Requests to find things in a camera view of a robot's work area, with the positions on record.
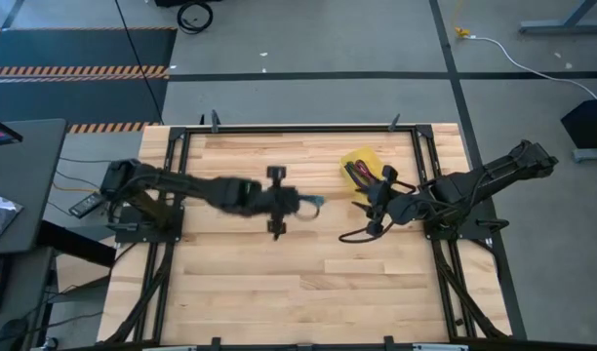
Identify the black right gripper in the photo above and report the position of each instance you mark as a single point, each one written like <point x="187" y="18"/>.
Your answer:
<point x="384" y="202"/>

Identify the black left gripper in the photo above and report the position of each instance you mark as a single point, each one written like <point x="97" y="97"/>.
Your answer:
<point x="276" y="200"/>

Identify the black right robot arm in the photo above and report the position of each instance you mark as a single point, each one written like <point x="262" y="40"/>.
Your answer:
<point x="474" y="187"/>

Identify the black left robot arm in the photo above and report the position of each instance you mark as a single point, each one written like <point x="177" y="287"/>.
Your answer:
<point x="181" y="183"/>

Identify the black remote control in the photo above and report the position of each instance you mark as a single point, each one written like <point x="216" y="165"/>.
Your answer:
<point x="86" y="205"/>

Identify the black box on stand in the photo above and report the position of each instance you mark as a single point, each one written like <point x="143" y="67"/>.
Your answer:
<point x="588" y="124"/>

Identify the black hazard striped floor mat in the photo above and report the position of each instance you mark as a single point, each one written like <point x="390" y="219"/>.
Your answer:
<point x="84" y="97"/>

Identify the grey metal stand foot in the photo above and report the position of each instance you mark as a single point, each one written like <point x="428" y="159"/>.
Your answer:
<point x="567" y="25"/>

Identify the dark grey desk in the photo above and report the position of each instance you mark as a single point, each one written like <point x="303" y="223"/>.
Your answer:
<point x="30" y="166"/>

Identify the black aluminium table frame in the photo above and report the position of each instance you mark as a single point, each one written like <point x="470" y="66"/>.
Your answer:
<point x="303" y="129"/>

